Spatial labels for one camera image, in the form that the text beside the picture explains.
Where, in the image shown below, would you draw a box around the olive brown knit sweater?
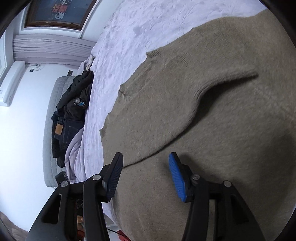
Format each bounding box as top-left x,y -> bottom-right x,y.
100,9 -> 295,240

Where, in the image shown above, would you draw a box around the red box on floor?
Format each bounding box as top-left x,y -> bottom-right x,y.
117,230 -> 131,241

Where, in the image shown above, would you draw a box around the dark blue jeans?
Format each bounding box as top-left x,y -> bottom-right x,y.
51,110 -> 84,168

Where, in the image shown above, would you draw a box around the black jacket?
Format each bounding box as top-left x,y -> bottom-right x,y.
52,71 -> 94,122

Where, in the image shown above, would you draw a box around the grey quilted headboard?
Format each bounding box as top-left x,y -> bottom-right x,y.
42,76 -> 75,188

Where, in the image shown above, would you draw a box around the grey pleated curtain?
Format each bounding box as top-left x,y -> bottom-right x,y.
13,34 -> 96,69

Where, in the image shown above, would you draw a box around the white air conditioner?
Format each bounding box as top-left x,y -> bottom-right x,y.
1,61 -> 26,107

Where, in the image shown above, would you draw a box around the lavender fluffy bed blanket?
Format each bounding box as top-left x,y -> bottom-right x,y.
65,1 -> 265,183

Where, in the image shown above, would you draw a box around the dark framed window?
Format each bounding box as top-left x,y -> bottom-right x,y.
24,0 -> 97,30

